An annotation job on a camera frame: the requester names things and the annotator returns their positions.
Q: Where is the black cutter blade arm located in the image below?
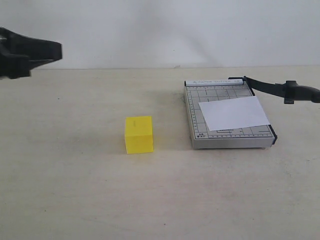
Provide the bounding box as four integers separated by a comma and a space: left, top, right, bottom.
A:
228, 76, 320, 105

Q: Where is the yellow cube block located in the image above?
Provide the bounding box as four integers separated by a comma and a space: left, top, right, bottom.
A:
124, 116, 154, 154

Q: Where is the white paper sheet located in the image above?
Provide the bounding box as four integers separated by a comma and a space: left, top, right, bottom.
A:
199, 96, 270, 131

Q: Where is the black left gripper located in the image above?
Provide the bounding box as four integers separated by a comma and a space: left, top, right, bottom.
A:
0, 27, 63, 79

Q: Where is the grey paper cutter base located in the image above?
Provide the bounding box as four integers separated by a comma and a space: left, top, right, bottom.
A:
184, 77, 278, 150

